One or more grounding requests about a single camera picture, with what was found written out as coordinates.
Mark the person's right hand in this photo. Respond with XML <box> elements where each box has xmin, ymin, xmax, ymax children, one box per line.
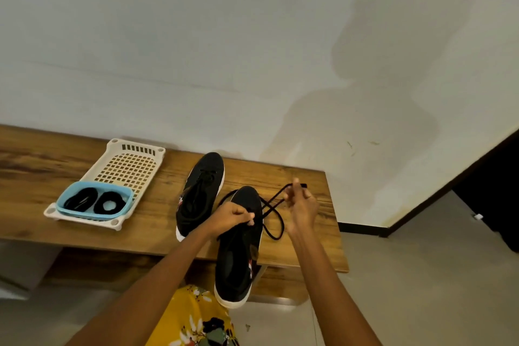
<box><xmin>282</xmin><ymin>178</ymin><xmax>320</xmax><ymax>237</ymax></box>

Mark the person's left hand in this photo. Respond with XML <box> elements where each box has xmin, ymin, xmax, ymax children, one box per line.
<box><xmin>207</xmin><ymin>201</ymin><xmax>255</xmax><ymax>237</ymax></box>

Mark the black shoelace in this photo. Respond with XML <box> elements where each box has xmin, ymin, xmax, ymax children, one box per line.
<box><xmin>218</xmin><ymin>183</ymin><xmax>308</xmax><ymax>241</ymax></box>
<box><xmin>94</xmin><ymin>192</ymin><xmax>127</xmax><ymax>215</ymax></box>
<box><xmin>64</xmin><ymin>188</ymin><xmax>99</xmax><ymax>213</ymax></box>

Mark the person's left forearm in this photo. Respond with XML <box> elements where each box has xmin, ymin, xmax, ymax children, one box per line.
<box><xmin>65</xmin><ymin>225</ymin><xmax>217</xmax><ymax>346</ymax></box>

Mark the person's right forearm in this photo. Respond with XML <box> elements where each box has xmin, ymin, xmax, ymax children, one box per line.
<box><xmin>290</xmin><ymin>231</ymin><xmax>382</xmax><ymax>346</ymax></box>

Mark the black white-soled sneaker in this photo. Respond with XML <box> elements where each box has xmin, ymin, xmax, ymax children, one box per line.
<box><xmin>214</xmin><ymin>186</ymin><xmax>264</xmax><ymax>310</ymax></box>
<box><xmin>175</xmin><ymin>152</ymin><xmax>225</xmax><ymax>242</ymax></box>

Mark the yellow floral garment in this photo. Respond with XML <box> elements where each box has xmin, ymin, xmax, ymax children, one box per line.
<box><xmin>145</xmin><ymin>285</ymin><xmax>241</xmax><ymax>346</ymax></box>

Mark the white perforated plastic tray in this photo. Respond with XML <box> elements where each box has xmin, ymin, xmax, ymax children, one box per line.
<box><xmin>44</xmin><ymin>138</ymin><xmax>166</xmax><ymax>231</ymax></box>

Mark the coiled black shoelace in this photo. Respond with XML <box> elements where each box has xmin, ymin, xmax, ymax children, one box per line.
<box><xmin>94</xmin><ymin>192</ymin><xmax>127</xmax><ymax>215</ymax></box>
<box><xmin>64</xmin><ymin>188</ymin><xmax>99</xmax><ymax>213</ymax></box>

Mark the blue plastic tray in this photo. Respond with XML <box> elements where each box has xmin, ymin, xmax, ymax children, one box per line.
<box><xmin>56</xmin><ymin>181</ymin><xmax>135</xmax><ymax>222</ymax></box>

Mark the wooden table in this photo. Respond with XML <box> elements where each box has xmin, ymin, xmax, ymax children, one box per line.
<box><xmin>0</xmin><ymin>124</ymin><xmax>350</xmax><ymax>306</ymax></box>

